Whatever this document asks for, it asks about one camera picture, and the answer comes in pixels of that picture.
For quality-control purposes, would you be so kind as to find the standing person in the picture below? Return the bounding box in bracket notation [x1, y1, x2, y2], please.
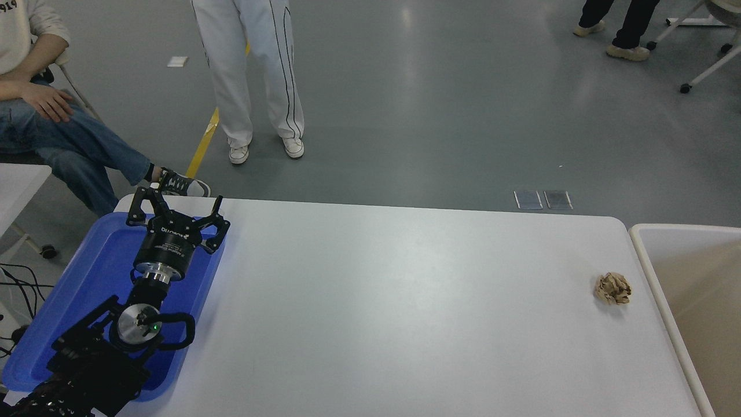
[191, 0, 305, 164]

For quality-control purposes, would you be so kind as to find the seated person's right hand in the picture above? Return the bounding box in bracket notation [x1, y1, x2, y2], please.
[20, 81, 75, 124]

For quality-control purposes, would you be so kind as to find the grey chair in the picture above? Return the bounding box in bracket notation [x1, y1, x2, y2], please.
[0, 49, 104, 166]

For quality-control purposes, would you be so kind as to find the walking person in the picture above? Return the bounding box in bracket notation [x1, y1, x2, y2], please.
[573, 0, 662, 62]

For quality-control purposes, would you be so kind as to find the large pale bin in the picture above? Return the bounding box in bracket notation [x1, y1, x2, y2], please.
[629, 224, 741, 417]

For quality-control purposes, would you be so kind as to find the white side table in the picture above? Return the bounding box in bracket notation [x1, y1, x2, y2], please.
[0, 163, 58, 259]

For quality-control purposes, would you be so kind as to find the clear floor plate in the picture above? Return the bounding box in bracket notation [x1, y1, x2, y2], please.
[513, 189, 544, 210]
[544, 189, 574, 210]

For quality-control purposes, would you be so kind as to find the black cable bundle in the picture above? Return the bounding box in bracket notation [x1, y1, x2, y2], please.
[0, 262, 54, 360]

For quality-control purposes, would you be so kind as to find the crumpled tan paper ball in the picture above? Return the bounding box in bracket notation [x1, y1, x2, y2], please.
[595, 272, 632, 306]

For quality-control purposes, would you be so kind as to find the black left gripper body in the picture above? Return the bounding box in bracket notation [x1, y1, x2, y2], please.
[134, 214, 204, 274]

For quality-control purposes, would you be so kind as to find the seated person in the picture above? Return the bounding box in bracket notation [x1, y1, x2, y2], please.
[0, 0, 211, 216]

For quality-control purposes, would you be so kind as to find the blue plastic tray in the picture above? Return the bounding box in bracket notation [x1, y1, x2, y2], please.
[2, 212, 226, 403]

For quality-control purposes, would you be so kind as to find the white wheeled stand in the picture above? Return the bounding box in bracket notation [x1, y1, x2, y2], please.
[645, 0, 741, 94]

